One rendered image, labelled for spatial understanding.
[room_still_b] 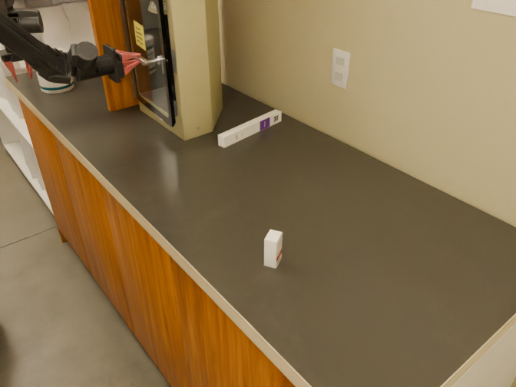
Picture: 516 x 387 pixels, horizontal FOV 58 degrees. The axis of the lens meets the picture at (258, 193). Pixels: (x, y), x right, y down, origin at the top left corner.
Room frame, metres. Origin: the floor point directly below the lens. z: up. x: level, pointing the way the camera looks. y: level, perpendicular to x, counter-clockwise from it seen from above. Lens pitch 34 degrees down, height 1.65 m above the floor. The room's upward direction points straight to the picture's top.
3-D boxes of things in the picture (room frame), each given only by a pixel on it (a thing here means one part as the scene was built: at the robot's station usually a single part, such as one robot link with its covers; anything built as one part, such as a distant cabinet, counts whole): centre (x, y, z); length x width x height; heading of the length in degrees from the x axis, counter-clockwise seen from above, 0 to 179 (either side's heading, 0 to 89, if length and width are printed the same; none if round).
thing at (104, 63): (1.34, 0.45, 1.20); 0.07 x 0.07 x 0.10; 39
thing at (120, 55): (1.38, 0.39, 1.20); 0.09 x 0.07 x 0.07; 129
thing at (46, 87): (1.83, 0.82, 1.02); 0.13 x 0.13 x 0.15
